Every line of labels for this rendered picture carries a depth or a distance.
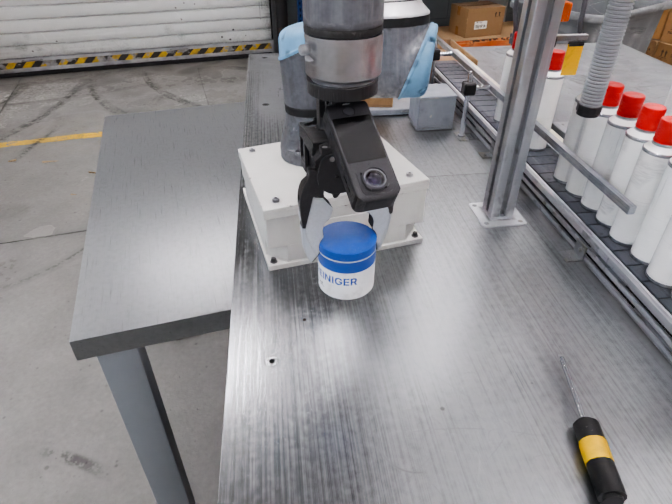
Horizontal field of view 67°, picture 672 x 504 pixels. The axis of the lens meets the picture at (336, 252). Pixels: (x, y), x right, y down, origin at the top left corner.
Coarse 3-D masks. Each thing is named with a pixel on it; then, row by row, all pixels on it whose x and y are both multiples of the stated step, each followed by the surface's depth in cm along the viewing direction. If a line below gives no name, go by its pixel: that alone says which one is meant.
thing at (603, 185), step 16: (448, 48) 148; (464, 64) 137; (480, 80) 127; (496, 96) 119; (544, 128) 100; (560, 144) 94; (576, 160) 88; (592, 176) 84; (608, 192) 80; (624, 208) 77
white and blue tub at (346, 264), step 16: (336, 224) 61; (352, 224) 61; (336, 240) 58; (352, 240) 58; (368, 240) 58; (320, 256) 59; (336, 256) 57; (352, 256) 56; (368, 256) 58; (320, 272) 60; (336, 272) 58; (352, 272) 58; (368, 272) 59; (336, 288) 60; (352, 288) 59; (368, 288) 61
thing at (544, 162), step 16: (448, 64) 163; (448, 80) 151; (464, 80) 150; (464, 96) 139; (480, 96) 139; (480, 112) 129; (496, 128) 121; (528, 160) 107; (544, 160) 107; (544, 176) 101; (560, 192) 96; (576, 208) 91; (592, 224) 87; (608, 240) 83; (624, 256) 79; (640, 272) 76; (656, 288) 73
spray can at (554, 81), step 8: (552, 56) 100; (560, 56) 99; (552, 64) 100; (560, 64) 100; (552, 72) 101; (560, 72) 101; (552, 80) 101; (560, 80) 101; (544, 88) 102; (552, 88) 102; (560, 88) 103; (544, 96) 103; (552, 96) 103; (544, 104) 104; (552, 104) 104; (544, 112) 105; (552, 112) 105; (544, 120) 106; (552, 120) 107; (536, 136) 108; (536, 144) 109; (544, 144) 110
